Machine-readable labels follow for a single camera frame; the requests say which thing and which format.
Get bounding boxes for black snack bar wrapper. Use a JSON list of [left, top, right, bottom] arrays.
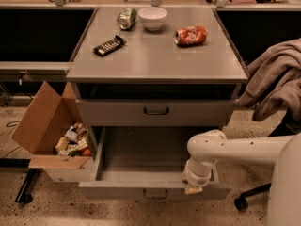
[[93, 35, 126, 57]]

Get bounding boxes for crushed green soda can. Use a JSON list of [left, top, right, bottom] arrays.
[[117, 7, 137, 30]]

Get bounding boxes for cardboard box with trash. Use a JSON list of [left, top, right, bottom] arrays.
[[11, 81, 95, 182]]

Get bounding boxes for grey top drawer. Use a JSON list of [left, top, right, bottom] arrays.
[[76, 84, 237, 127]]

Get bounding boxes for black office chair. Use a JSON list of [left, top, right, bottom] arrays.
[[234, 110, 301, 211]]

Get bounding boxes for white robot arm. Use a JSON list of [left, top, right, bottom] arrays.
[[182, 130, 301, 226]]

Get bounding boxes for black desk leg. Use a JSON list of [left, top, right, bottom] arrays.
[[0, 158, 40, 204]]

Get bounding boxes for grey drawer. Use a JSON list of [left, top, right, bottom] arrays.
[[76, 84, 237, 127], [79, 127, 231, 200]]

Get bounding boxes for white bowl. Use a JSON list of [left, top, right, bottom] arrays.
[[138, 7, 167, 31]]

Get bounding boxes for crushed orange soda can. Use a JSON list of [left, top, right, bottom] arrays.
[[174, 25, 208, 46]]

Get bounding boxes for grey drawer cabinet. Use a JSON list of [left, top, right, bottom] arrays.
[[66, 6, 248, 134]]

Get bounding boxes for grey hoodie on chair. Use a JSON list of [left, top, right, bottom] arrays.
[[236, 39, 301, 122]]

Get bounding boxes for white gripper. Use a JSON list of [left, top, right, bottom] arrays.
[[182, 158, 215, 195]]

